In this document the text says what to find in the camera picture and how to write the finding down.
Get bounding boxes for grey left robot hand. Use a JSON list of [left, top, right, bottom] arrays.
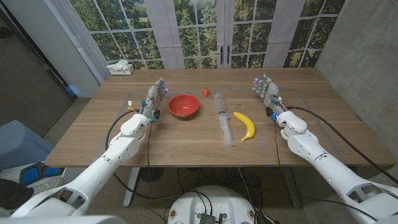
[[139, 77, 169, 123]]

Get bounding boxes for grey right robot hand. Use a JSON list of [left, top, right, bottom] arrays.
[[252, 73, 287, 121]]

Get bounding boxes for large clear plastic syringe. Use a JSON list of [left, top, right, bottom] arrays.
[[213, 92, 235, 148]]

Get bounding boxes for red bowl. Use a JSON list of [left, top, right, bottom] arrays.
[[168, 93, 200, 118]]

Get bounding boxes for yellow toy banana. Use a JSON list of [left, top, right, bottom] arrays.
[[233, 111, 256, 143]]

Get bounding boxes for white box with tissue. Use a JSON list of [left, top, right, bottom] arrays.
[[106, 59, 135, 76]]

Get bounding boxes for wooden table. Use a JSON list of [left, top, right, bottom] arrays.
[[45, 67, 396, 169]]

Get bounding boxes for printed window backdrop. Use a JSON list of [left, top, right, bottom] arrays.
[[51, 0, 346, 85]]

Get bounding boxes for black round fan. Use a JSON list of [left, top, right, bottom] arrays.
[[139, 167, 165, 183]]

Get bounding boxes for white table leg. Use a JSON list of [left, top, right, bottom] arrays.
[[123, 167, 141, 208]]

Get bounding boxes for grey table leg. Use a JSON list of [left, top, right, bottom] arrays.
[[281, 166, 302, 208]]

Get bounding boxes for white robot torso base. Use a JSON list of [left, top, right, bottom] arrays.
[[167, 185, 257, 224]]

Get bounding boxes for dark brown door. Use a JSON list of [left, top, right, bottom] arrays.
[[0, 6, 77, 138]]

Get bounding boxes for grey sneaker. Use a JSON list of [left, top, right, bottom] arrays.
[[32, 176, 65, 195]]

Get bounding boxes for blue-grey plastic bin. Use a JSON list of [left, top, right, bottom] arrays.
[[0, 119, 54, 171]]

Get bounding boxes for black and blue pad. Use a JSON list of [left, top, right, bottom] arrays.
[[19, 161, 65, 186]]

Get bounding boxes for white robot chest edge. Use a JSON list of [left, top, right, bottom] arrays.
[[0, 215, 127, 224]]

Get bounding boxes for black trouser leg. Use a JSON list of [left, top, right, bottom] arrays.
[[0, 179, 34, 211]]

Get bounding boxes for thin black right wrist wire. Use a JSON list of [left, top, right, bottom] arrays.
[[273, 120, 282, 169]]

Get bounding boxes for thin black wrist wire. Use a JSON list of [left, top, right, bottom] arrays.
[[146, 121, 154, 190], [273, 120, 282, 169]]

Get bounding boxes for thin black left wrist wire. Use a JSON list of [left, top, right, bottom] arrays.
[[146, 121, 154, 190]]

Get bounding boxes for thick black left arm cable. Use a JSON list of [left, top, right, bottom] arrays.
[[104, 108, 175, 200]]

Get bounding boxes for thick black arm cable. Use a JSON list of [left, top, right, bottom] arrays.
[[285, 106, 398, 185], [104, 108, 175, 200]]

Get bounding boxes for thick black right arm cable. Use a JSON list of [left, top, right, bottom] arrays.
[[285, 106, 398, 185]]

